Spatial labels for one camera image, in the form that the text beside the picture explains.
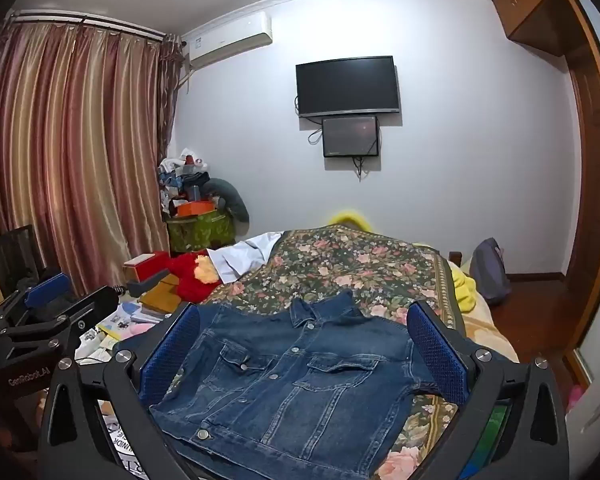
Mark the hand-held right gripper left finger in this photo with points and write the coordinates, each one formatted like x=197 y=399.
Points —
x=172 y=355

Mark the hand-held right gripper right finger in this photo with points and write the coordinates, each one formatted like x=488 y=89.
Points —
x=437 y=355

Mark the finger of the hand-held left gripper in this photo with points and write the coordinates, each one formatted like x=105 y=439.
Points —
x=50 y=290
x=97 y=302

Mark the blue denim jacket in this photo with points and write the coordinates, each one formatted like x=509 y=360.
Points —
x=290 y=390

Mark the pile of clothes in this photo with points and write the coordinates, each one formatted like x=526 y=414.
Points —
x=180 y=180

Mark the scattered papers and books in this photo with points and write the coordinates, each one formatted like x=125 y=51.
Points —
x=122 y=322

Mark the black flat screen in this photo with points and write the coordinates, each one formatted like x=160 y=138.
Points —
x=15 y=260

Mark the brown wooden box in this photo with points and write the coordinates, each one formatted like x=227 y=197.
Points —
x=162 y=297

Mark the cardboard box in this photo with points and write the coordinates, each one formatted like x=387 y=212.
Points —
x=142 y=265

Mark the yellow blanket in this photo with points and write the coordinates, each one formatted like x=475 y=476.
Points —
x=462 y=285

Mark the red plush toy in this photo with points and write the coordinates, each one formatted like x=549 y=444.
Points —
x=190 y=272

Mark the green book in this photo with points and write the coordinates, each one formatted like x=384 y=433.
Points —
x=492 y=435

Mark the grey backpack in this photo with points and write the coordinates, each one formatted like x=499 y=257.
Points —
x=490 y=272

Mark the printed newspaper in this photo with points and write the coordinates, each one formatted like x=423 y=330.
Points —
x=125 y=445

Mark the white cloth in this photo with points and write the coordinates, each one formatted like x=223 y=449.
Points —
x=240 y=257

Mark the floral bed blanket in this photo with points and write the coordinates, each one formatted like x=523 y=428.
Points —
x=355 y=265

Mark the orange box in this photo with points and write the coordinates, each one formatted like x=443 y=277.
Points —
x=195 y=208

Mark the striped pink curtain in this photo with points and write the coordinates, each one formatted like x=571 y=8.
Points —
x=80 y=150

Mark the curtain rod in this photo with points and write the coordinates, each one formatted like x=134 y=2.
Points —
x=95 y=22

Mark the white air conditioner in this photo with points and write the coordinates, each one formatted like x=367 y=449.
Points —
x=230 y=40

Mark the wooden overhead cabinet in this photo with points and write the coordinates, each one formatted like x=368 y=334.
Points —
x=530 y=5

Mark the small black wall monitor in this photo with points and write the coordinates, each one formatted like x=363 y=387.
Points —
x=350 y=136

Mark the wooden door frame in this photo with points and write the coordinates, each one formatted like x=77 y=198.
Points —
x=592 y=160

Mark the black wall television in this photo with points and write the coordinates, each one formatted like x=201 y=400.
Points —
x=347 y=85

